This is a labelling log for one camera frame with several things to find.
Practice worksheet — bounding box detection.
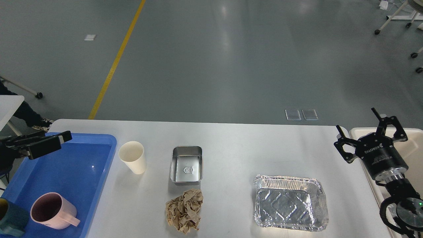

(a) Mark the crumpled brown paper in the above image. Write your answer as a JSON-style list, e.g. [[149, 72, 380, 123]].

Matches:
[[165, 188, 204, 235]]

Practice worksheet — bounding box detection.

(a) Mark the aluminium foil tray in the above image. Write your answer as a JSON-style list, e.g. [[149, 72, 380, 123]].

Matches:
[[253, 175, 329, 232]]

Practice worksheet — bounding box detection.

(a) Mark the stainless steel rectangular container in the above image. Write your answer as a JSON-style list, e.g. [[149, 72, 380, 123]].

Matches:
[[170, 146, 203, 186]]

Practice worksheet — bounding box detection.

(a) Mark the left floor plate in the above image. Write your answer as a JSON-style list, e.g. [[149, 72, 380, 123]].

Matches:
[[285, 109, 302, 121]]

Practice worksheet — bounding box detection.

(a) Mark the blue plastic tray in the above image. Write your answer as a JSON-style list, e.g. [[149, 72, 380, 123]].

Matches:
[[2, 133, 117, 238]]

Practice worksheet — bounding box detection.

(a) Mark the white cart frame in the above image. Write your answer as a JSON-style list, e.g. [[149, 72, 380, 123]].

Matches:
[[374, 0, 423, 35]]

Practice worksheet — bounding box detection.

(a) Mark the rolling rack leg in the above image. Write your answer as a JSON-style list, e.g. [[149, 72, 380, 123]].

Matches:
[[0, 76, 44, 99]]

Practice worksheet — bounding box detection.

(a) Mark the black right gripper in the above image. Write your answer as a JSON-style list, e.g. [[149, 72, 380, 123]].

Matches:
[[334, 108, 409, 181]]

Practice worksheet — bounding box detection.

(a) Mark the right floor plate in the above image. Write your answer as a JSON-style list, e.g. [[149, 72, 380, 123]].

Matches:
[[302, 109, 319, 120]]

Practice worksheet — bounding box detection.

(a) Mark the white paper cup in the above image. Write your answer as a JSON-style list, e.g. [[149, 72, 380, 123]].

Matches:
[[118, 141, 147, 175]]

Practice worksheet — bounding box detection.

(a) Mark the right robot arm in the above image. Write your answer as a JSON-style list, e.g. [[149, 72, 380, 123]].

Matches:
[[334, 107, 422, 238]]

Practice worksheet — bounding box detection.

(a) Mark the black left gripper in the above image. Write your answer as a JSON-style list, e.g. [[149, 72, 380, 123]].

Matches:
[[0, 131, 72, 175]]

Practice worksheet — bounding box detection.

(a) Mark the pink ribbed mug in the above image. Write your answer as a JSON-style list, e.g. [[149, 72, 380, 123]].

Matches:
[[30, 192, 81, 229]]

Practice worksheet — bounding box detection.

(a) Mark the seated person leg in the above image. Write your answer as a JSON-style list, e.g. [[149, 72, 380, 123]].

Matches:
[[13, 101, 55, 132]]

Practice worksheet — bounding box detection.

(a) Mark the floor plate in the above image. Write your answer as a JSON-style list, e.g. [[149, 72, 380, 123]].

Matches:
[[285, 109, 302, 121], [302, 109, 319, 120]]

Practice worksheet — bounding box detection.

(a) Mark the teal mug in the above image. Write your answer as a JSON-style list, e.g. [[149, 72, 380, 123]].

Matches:
[[0, 198, 30, 237]]

